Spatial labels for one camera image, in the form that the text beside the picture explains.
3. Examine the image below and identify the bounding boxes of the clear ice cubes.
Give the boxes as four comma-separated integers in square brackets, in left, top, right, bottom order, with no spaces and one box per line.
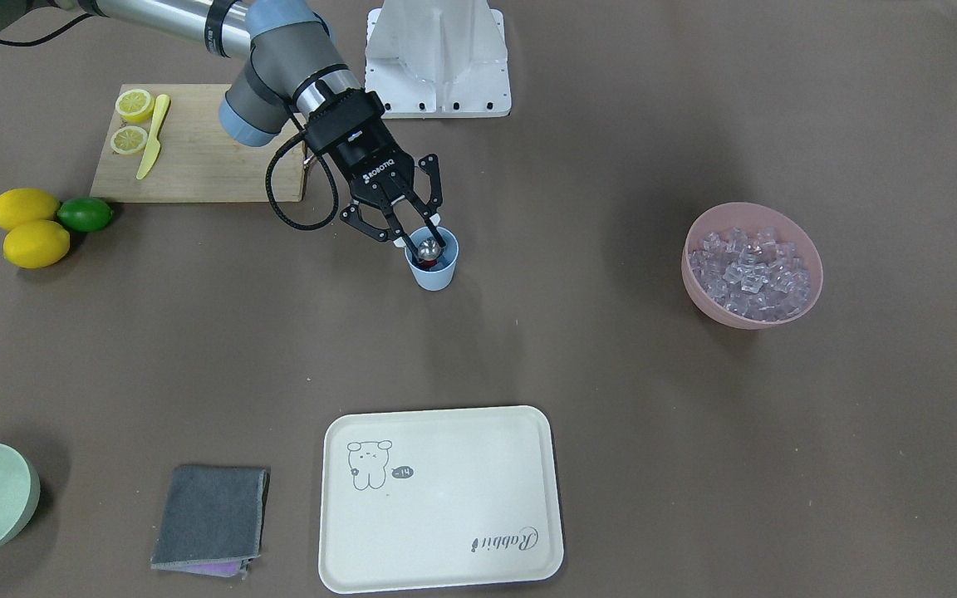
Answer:
[686,227,814,322]

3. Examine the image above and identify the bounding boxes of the yellow lemon front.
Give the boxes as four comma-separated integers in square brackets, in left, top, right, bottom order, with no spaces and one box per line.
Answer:
[2,219,71,269]

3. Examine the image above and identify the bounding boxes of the lemon half upper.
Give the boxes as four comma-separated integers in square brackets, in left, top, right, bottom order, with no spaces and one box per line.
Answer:
[115,88,155,124]

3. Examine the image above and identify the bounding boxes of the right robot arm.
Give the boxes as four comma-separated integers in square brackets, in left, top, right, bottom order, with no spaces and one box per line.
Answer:
[51,1,448,257]

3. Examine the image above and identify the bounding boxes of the cream rectangular tray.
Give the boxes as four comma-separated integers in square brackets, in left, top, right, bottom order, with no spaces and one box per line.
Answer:
[318,405,565,595]

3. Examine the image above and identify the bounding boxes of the steel muddler black tip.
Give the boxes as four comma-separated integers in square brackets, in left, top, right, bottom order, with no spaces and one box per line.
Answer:
[415,236,444,262]

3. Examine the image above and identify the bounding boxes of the grey folded cloth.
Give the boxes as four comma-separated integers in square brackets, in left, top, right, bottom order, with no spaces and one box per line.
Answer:
[150,464,269,578]

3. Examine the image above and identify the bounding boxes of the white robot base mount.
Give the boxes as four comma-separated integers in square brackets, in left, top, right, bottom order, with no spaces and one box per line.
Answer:
[365,1,513,119]

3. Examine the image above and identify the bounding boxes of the yellow lemon near lime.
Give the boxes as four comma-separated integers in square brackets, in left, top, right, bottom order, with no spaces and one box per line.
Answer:
[0,187,61,232]

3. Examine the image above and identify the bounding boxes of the green lime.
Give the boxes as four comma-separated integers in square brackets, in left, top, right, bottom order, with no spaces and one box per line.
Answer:
[56,197,114,233]

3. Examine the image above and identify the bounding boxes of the yellow plastic knife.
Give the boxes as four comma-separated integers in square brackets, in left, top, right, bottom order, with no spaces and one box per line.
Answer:
[135,94,171,180]

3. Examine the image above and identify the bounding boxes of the lemon half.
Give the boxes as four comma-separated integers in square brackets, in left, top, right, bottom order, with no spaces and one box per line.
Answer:
[115,88,155,124]
[109,125,149,155]

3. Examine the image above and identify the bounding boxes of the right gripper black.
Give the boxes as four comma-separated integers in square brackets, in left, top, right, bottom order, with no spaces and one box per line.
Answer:
[304,90,448,251]

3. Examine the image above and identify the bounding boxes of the light blue plastic cup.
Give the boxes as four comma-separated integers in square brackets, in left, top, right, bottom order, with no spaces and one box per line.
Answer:
[403,226,459,292]

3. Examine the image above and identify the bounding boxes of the lemon half lower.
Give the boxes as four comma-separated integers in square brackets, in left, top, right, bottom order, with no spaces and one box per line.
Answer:
[109,125,149,155]

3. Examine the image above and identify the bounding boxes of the pink bowl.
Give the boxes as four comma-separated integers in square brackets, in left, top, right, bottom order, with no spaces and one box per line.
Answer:
[680,202,824,330]

